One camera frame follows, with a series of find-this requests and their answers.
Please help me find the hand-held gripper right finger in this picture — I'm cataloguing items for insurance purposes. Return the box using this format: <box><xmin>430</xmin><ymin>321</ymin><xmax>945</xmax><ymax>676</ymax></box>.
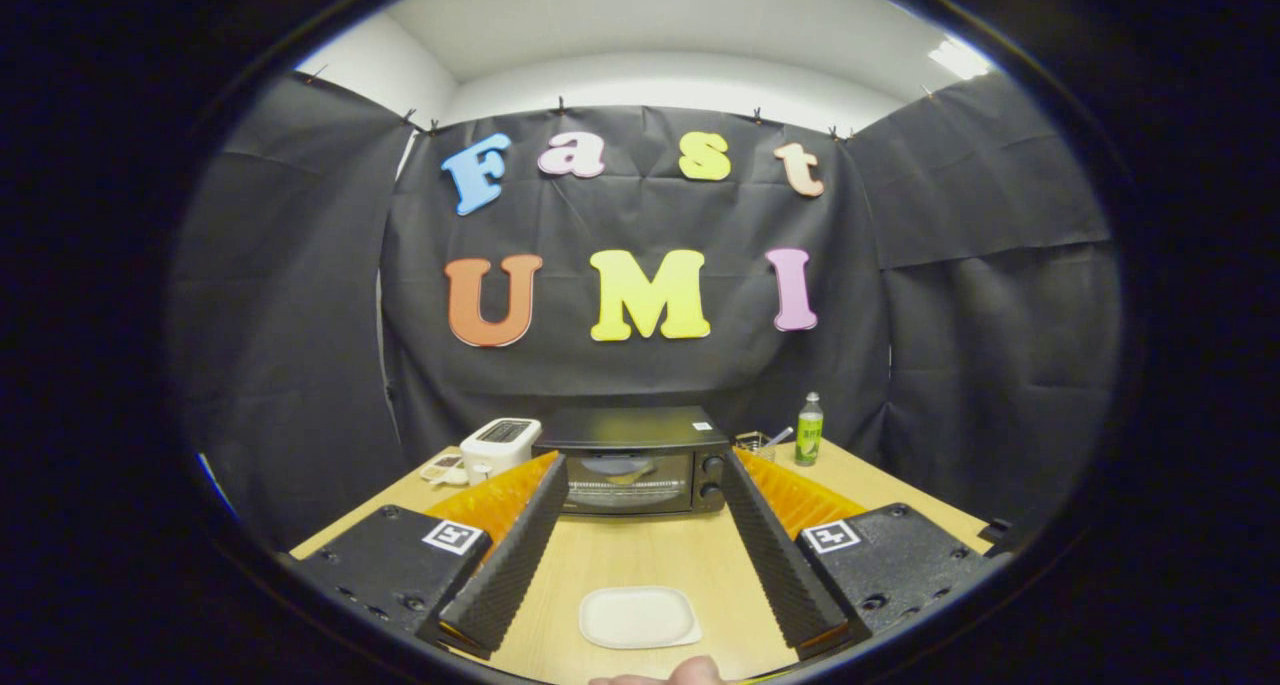
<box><xmin>722</xmin><ymin>448</ymin><xmax>1006</xmax><ymax>661</ymax></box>

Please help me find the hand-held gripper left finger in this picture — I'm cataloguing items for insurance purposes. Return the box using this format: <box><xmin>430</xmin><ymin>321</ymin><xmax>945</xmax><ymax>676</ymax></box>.
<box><xmin>283</xmin><ymin>452</ymin><xmax>569</xmax><ymax>661</ymax></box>

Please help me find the black toaster oven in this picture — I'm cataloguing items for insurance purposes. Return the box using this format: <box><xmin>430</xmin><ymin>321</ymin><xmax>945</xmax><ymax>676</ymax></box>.
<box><xmin>533</xmin><ymin>406</ymin><xmax>731</xmax><ymax>518</ymax></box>

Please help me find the white pop-up toaster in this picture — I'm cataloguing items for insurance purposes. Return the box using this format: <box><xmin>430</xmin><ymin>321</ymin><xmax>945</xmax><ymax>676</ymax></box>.
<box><xmin>459</xmin><ymin>418</ymin><xmax>543</xmax><ymax>486</ymax></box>

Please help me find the green drink bottle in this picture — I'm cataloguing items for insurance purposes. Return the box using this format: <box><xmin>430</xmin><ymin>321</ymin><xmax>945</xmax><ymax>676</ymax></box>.
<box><xmin>795</xmin><ymin>392</ymin><xmax>825</xmax><ymax>467</ymax></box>

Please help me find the white rectangular plate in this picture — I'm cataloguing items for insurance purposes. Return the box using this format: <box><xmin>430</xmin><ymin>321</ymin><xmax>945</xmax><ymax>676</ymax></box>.
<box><xmin>578</xmin><ymin>586</ymin><xmax>703</xmax><ymax>651</ymax></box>

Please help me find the small ceiling light panel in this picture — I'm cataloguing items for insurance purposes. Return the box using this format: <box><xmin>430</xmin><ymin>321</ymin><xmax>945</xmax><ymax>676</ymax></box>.
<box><xmin>926</xmin><ymin>37</ymin><xmax>993</xmax><ymax>81</ymax></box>

